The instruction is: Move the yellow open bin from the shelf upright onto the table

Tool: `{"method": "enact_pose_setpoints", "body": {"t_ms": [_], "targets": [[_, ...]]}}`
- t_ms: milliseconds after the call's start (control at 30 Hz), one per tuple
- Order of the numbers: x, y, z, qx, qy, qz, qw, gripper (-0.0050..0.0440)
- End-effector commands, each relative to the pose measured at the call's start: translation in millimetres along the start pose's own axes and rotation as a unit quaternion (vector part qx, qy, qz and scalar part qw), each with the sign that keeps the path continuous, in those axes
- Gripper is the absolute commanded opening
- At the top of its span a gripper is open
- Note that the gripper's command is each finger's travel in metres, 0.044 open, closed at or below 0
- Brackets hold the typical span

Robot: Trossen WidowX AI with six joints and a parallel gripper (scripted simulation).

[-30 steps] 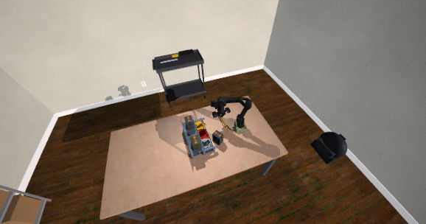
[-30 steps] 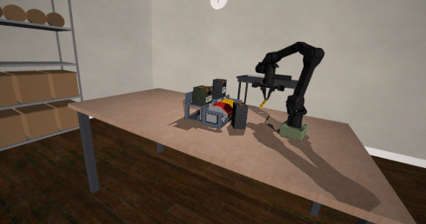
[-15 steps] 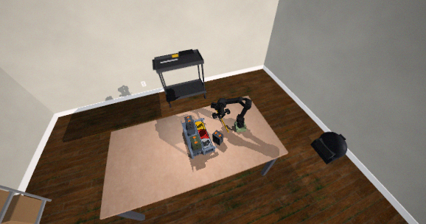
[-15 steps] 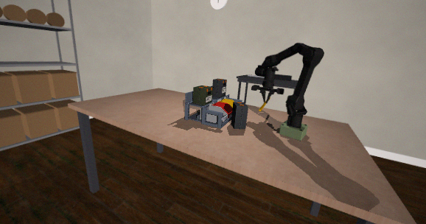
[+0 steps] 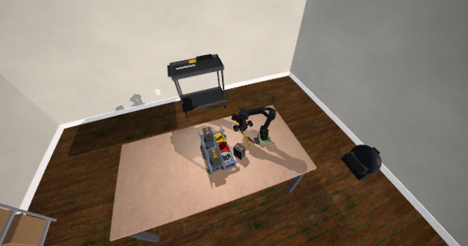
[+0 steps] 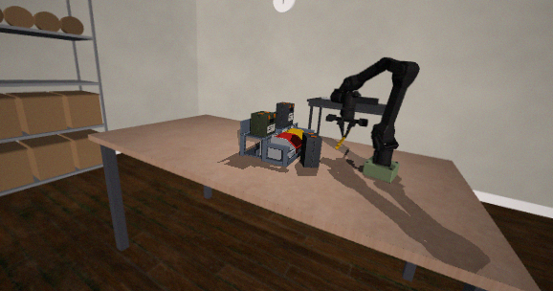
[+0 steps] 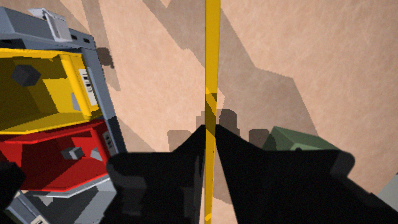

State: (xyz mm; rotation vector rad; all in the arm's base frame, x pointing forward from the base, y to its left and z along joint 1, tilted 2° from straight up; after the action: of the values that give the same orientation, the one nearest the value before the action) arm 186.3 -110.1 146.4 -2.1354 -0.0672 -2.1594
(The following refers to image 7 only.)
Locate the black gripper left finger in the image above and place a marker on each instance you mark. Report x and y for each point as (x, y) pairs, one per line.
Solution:
(182, 168)

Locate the red open bin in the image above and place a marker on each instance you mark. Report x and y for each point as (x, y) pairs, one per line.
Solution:
(43, 163)

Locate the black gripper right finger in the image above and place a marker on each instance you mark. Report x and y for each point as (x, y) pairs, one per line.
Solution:
(250, 171)

